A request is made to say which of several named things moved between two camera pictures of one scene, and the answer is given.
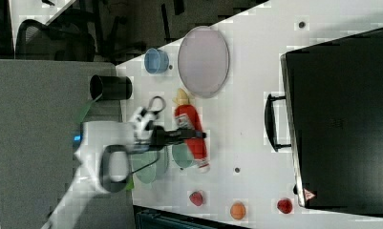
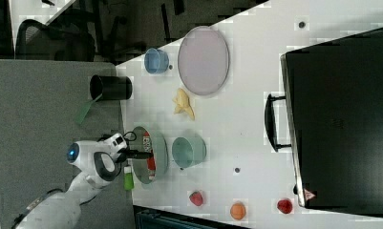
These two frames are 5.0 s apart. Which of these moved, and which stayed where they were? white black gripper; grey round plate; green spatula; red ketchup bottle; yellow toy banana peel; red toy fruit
Moved: white black gripper; red ketchup bottle
Stayed: grey round plate; green spatula; yellow toy banana peel; red toy fruit
